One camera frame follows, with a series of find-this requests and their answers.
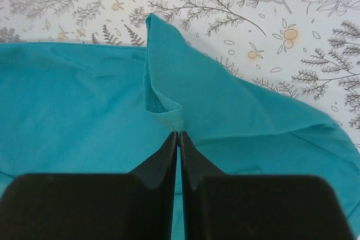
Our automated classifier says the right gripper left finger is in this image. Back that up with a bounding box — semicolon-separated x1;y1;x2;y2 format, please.
1;132;177;239

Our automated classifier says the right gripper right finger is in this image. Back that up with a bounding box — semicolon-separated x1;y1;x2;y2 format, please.
179;132;354;239

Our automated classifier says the teal t shirt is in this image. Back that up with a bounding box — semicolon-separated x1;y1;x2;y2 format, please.
1;15;359;236

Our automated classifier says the floral patterned table mat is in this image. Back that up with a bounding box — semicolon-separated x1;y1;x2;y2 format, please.
1;0;359;146

